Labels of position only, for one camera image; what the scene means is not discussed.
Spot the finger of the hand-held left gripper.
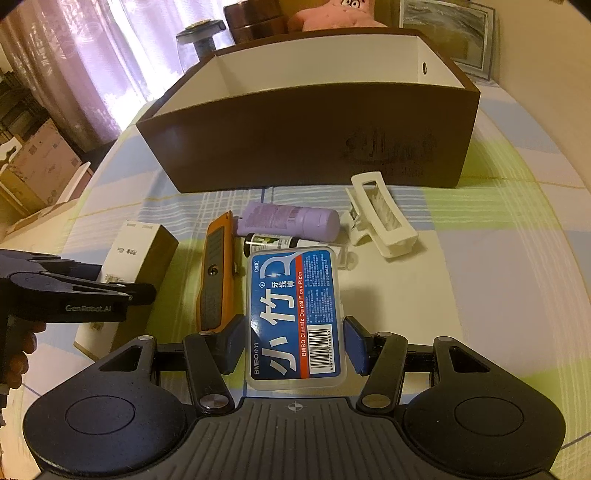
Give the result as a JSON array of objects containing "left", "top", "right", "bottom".
[
  {"left": 9, "top": 271, "right": 157, "bottom": 306},
  {"left": 0, "top": 249, "right": 103, "bottom": 280}
]

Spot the pink starfish plush toy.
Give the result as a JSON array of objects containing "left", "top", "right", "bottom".
[{"left": 287, "top": 0, "right": 387, "bottom": 32}]

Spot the small dark dropper bottle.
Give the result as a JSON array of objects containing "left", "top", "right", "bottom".
[{"left": 244, "top": 233, "right": 356, "bottom": 269}]

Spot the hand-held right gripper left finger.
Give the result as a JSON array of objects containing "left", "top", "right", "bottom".
[{"left": 95, "top": 314, "right": 247, "bottom": 412}]

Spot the orange utility knife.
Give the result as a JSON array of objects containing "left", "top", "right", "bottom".
[{"left": 198, "top": 211, "right": 239, "bottom": 333}]

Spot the purple cream tube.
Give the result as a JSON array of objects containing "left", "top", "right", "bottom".
[{"left": 238, "top": 200, "right": 341, "bottom": 243}]

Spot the grey picture frame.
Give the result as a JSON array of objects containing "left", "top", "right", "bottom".
[{"left": 399, "top": 0, "right": 502, "bottom": 83}]

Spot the person's left hand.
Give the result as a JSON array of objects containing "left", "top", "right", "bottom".
[{"left": 7, "top": 322, "right": 47, "bottom": 389}]

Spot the pinkish cardboard box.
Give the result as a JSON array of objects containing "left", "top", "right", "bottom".
[{"left": 9, "top": 120, "right": 84, "bottom": 209}]

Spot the white and gold box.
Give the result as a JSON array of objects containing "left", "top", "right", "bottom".
[{"left": 74, "top": 220, "right": 180, "bottom": 366}]

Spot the glass jar with dark lid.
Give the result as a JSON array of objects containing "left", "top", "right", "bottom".
[{"left": 175, "top": 21, "right": 234, "bottom": 77}]

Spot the blue dental floss pick box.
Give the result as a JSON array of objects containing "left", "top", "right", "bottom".
[{"left": 245, "top": 246, "right": 348, "bottom": 393}]

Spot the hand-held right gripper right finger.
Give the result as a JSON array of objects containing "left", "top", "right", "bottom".
[{"left": 344, "top": 316, "right": 491, "bottom": 409}]

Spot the brown storage box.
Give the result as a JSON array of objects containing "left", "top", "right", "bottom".
[{"left": 137, "top": 25, "right": 481, "bottom": 195}]

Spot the brown cardboard box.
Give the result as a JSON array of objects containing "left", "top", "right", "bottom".
[{"left": 0, "top": 171, "right": 47, "bottom": 219}]

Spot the brown metal thermos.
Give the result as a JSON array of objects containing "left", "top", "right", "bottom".
[{"left": 223, "top": 0, "right": 296, "bottom": 45}]

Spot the white hair claw clip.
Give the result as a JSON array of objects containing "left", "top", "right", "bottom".
[{"left": 345, "top": 172, "right": 420, "bottom": 262}]

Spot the lilac lace curtain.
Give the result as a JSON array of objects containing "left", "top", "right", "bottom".
[{"left": 0, "top": 0, "right": 232, "bottom": 145}]

